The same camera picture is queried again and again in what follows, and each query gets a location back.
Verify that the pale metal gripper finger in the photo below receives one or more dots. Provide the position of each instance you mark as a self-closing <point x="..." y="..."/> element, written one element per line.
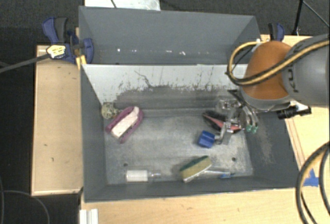
<point x="220" y="136"/>
<point x="228" y="137"/>

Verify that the blue ribbed block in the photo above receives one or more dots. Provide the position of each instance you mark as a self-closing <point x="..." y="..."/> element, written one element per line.
<point x="205" y="139"/>

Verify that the clear tube with blue tip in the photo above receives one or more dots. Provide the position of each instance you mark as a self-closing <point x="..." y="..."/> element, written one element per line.
<point x="219" y="174"/>

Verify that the yellow and green sponge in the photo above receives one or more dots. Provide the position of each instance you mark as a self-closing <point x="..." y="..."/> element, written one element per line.
<point x="194" y="168"/>

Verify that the grey metal bin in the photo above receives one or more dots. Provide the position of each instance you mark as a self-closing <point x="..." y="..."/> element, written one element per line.
<point x="165" y="140"/>

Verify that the speckled beige ball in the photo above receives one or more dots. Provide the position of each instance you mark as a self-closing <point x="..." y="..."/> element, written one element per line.
<point x="108" y="111"/>

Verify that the pale wood board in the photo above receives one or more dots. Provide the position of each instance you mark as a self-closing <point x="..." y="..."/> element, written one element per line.
<point x="56" y="119"/>

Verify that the black cylinder on white bracket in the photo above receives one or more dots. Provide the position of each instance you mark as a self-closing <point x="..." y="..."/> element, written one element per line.
<point x="290" y="112"/>

